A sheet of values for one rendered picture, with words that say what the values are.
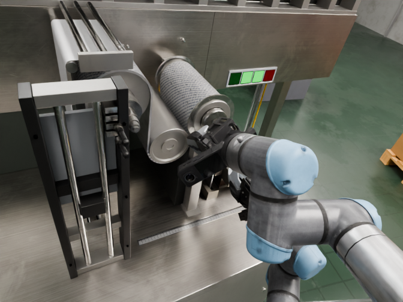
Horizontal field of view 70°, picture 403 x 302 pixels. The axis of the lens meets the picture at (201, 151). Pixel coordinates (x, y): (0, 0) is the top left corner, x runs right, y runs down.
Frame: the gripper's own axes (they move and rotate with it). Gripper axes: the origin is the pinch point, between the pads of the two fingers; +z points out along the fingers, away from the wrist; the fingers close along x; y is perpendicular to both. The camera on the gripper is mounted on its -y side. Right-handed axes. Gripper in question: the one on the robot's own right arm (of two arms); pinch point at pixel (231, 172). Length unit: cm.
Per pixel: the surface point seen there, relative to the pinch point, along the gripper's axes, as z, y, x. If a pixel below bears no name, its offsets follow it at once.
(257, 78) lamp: 40, 9, -36
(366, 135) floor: 92, -109, -274
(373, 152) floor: 66, -109, -252
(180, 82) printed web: 20.7, 20.8, 10.2
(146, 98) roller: 8.5, 24.2, 25.0
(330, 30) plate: 40, 28, -70
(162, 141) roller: 8.1, 10.7, 20.2
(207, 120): 5.5, 17.3, 8.8
